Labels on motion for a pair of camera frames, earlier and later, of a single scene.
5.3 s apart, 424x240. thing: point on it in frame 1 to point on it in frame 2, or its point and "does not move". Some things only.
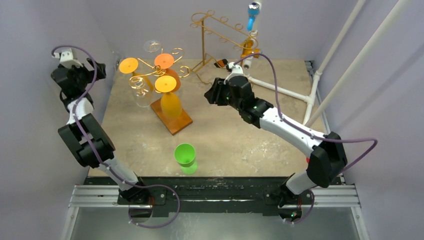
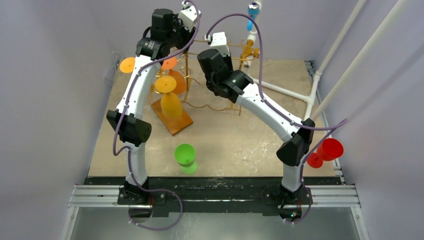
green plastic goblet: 185,155 does not move
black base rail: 182,196 does not move
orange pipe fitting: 248,50 does not move
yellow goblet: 130,65 does not move
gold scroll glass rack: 175,124 to 160,73
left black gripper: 73,68 to 188,35
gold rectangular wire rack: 226,31 to 240,80
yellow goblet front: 170,105 does not move
